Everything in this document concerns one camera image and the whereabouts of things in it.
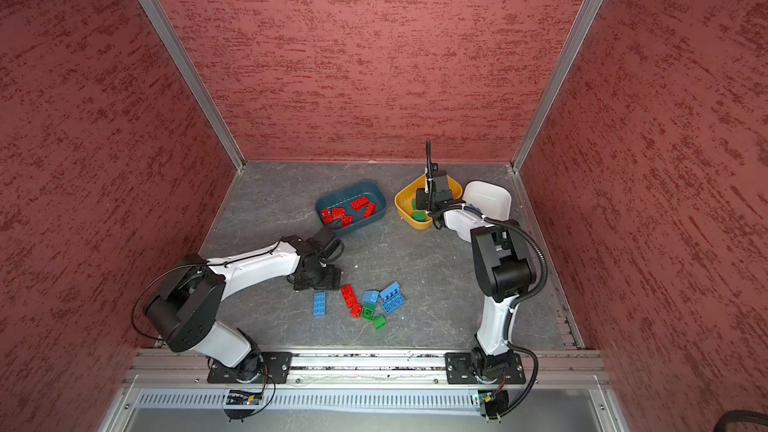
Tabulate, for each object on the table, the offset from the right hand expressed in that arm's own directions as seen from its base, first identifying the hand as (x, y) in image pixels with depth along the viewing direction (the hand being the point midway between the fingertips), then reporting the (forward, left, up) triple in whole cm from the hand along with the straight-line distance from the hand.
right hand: (421, 197), depth 100 cm
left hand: (-29, +32, -8) cm, 43 cm away
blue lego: (-31, +11, -6) cm, 33 cm away
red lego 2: (-2, +34, -6) cm, 34 cm away
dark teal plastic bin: (+5, +29, -5) cm, 30 cm away
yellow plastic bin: (+3, +6, -6) cm, 9 cm away
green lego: (-6, +1, -3) cm, 7 cm away
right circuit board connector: (-57, -13, -10) cm, 60 cm away
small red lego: (0, +18, -6) cm, 19 cm away
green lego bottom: (-39, +15, -7) cm, 42 cm away
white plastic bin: (+4, -28, -8) cm, 29 cm away
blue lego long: (-33, +32, -6) cm, 46 cm away
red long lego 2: (+1, +30, -10) cm, 32 cm away
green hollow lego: (-36, +18, -6) cm, 40 cm away
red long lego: (-31, +24, -7) cm, 39 cm away
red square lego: (-5, +26, -7) cm, 27 cm away
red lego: (+3, +22, -6) cm, 23 cm away
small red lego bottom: (-35, +21, -6) cm, 42 cm away
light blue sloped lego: (-32, +17, -6) cm, 37 cm away
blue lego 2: (-33, +11, -8) cm, 36 cm away
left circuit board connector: (-54, +50, -11) cm, 74 cm away
